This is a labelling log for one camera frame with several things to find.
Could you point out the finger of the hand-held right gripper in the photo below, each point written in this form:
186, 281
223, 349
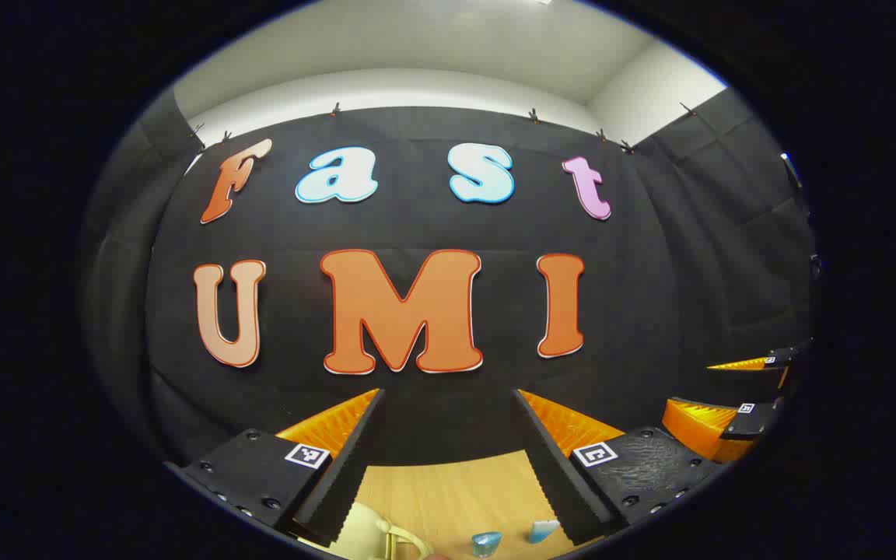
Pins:
782, 358
708, 432

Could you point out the cream yellow suitcase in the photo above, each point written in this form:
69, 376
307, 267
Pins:
358, 530

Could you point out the blue skin care bottle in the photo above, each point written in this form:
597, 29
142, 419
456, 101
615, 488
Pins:
487, 544

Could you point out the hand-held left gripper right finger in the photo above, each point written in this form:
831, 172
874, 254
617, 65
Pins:
553, 474

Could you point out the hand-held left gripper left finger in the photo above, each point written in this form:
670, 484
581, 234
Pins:
351, 467

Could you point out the blue white skin care tube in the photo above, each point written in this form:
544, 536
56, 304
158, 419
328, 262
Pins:
544, 531

